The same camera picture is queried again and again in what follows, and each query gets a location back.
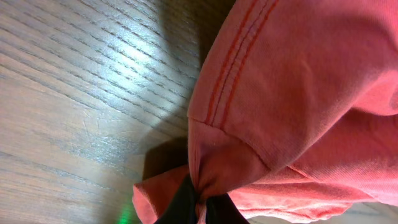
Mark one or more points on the red t-shirt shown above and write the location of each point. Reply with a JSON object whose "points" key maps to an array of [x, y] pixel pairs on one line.
{"points": [[294, 114]]}

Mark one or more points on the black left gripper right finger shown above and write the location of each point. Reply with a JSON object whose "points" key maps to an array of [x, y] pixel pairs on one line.
{"points": [[220, 209]]}

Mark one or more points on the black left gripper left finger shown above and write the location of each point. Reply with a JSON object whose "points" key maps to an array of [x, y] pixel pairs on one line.
{"points": [[182, 208]]}

